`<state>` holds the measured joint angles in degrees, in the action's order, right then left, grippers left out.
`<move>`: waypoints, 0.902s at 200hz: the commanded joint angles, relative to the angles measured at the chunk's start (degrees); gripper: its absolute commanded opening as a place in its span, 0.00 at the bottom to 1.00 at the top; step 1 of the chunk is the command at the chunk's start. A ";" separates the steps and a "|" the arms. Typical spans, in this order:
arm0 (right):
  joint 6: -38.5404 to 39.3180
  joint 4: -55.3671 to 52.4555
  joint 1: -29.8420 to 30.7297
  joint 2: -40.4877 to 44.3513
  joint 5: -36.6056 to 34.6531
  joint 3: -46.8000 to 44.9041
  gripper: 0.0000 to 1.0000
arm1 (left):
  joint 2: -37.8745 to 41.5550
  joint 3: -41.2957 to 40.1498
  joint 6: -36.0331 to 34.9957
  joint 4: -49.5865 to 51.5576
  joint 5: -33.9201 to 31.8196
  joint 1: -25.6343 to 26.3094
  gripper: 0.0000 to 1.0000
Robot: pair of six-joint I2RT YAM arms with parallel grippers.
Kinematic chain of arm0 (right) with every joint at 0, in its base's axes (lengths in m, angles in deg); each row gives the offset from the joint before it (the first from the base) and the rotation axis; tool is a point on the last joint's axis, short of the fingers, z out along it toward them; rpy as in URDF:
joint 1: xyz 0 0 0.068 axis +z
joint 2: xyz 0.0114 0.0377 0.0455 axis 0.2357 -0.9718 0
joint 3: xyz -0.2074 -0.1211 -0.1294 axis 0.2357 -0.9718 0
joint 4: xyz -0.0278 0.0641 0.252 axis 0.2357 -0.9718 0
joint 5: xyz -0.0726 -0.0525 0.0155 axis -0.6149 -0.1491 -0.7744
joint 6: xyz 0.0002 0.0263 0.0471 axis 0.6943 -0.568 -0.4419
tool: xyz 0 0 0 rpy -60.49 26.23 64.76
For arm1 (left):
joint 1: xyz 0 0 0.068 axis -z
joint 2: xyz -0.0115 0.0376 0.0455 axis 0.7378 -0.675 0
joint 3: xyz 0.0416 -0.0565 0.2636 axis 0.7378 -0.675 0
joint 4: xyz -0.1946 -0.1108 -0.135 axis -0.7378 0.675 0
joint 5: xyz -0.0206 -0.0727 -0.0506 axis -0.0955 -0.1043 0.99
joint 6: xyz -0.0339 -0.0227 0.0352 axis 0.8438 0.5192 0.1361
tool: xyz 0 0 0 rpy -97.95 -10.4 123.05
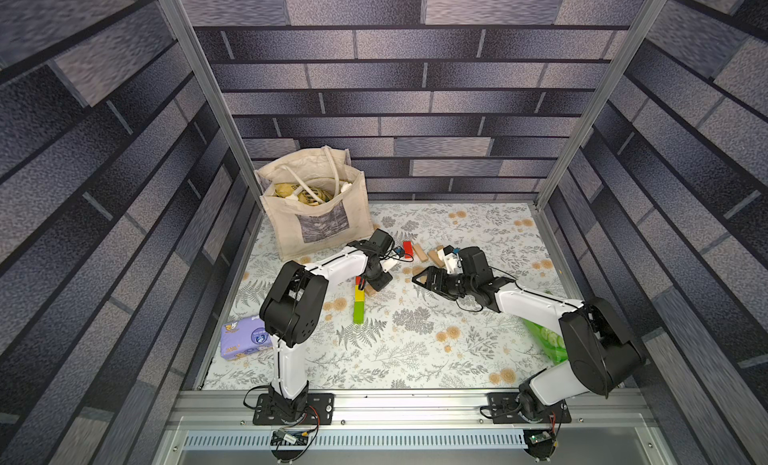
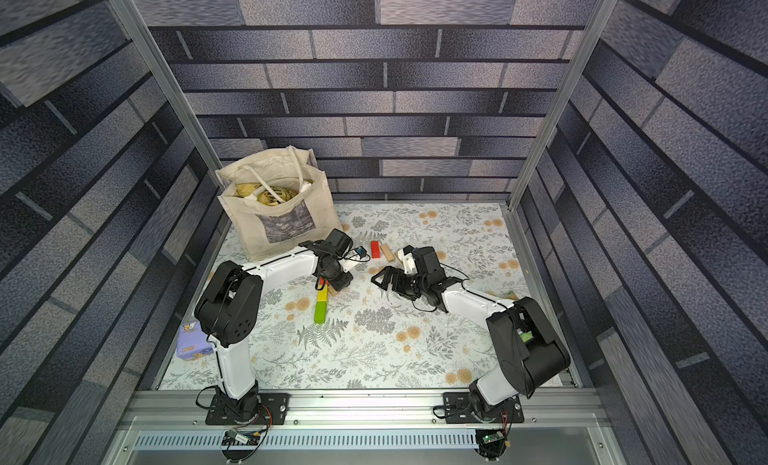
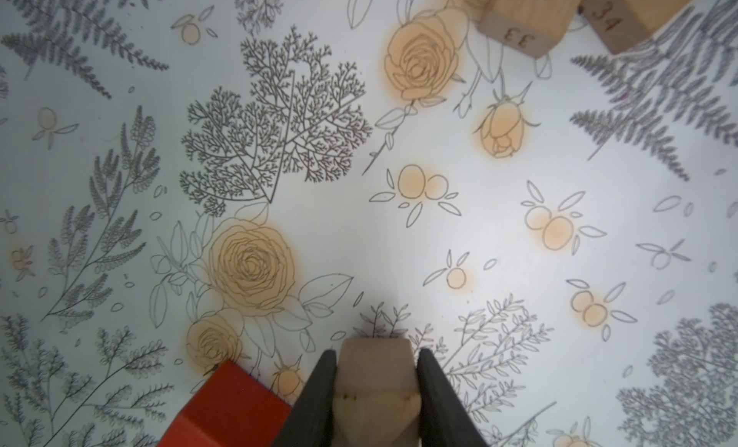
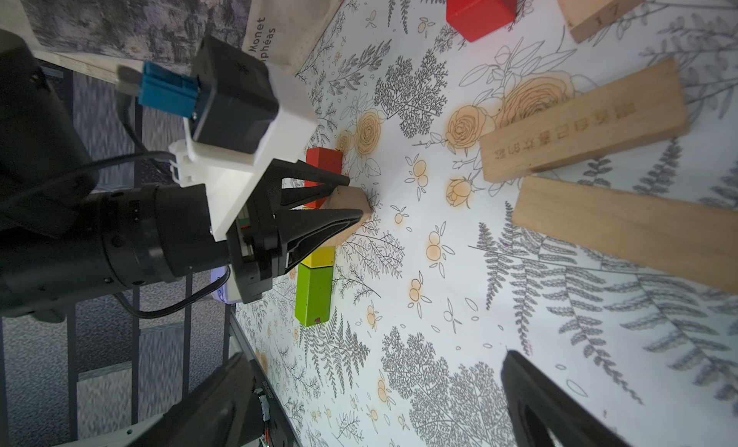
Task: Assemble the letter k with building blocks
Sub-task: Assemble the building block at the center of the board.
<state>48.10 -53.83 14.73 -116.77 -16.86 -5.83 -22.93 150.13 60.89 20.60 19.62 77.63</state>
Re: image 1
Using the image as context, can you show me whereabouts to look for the left aluminium frame post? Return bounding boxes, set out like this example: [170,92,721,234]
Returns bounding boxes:
[158,0,262,203]

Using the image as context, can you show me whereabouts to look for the left circuit board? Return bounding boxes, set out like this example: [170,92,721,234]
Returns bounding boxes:
[269,429,314,450]

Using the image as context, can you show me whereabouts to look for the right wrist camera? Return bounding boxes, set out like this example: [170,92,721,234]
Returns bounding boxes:
[442,246,481,275]

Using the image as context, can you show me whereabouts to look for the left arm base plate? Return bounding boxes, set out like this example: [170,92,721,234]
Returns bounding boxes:
[252,393,336,426]

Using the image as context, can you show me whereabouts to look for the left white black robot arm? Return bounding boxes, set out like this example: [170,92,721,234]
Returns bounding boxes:
[259,229,395,417]

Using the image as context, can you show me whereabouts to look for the yellow wooden block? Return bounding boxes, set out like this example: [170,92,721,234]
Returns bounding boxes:
[354,286,365,303]

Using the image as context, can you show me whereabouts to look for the beige canvas tote bag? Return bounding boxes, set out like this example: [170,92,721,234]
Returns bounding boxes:
[255,145,374,260]

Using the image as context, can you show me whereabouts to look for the green chips bag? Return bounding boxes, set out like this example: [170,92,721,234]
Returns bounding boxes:
[523,319,568,365]

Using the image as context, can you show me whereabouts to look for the right circuit board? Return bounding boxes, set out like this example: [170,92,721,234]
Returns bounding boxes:
[523,429,558,462]

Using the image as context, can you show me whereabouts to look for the yellow items inside bag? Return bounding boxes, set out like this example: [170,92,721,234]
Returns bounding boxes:
[274,182,334,206]

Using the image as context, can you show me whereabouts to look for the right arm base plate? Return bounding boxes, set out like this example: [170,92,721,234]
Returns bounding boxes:
[480,392,572,425]

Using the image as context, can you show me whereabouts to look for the green wooden block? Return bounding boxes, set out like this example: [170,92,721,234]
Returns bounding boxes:
[353,301,365,324]

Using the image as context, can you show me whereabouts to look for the aluminium front rail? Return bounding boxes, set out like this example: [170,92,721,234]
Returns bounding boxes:
[164,388,657,432]

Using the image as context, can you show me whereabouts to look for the circuit board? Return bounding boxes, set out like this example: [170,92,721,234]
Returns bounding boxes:
[523,429,558,462]
[269,429,314,450]

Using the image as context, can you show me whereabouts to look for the right aluminium frame post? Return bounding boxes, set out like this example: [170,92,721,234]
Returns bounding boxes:
[534,0,668,213]

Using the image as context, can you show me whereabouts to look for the purple white small box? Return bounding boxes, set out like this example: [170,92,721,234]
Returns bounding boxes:
[220,315,272,361]

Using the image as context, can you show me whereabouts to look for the aluminium frame post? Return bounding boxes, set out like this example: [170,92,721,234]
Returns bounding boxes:
[158,0,262,203]
[534,0,668,213]

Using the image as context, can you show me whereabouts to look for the natural block beside red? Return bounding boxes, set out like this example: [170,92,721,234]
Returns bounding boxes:
[413,242,428,262]

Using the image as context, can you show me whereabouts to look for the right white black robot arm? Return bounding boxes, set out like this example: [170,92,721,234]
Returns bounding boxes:
[412,266,647,423]

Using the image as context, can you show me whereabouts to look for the natural block numbered 49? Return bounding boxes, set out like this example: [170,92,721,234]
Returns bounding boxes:
[427,249,445,268]

